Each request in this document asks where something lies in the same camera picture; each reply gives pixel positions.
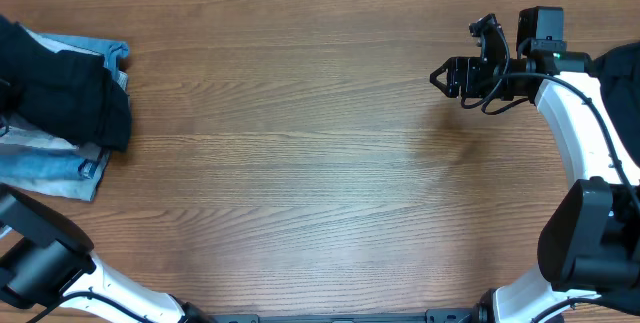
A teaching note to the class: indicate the folded blue jeans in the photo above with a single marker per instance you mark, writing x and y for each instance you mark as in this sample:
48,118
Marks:
68,176

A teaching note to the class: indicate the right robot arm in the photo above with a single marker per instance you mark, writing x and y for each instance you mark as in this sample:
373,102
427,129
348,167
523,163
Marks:
588,251

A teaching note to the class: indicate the folded grey shorts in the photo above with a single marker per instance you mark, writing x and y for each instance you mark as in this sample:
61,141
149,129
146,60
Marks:
21,137

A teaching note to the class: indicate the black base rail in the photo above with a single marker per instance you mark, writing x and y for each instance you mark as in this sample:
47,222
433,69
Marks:
340,318

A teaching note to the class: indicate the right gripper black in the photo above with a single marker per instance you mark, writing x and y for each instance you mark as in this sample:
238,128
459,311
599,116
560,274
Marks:
482,75

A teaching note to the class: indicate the dark navy garment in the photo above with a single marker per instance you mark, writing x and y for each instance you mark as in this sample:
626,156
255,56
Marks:
618,73

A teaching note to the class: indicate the black shorts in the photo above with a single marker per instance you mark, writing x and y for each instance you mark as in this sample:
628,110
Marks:
67,94

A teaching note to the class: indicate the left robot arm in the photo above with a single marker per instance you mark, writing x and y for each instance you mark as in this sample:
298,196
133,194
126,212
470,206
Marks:
54,265

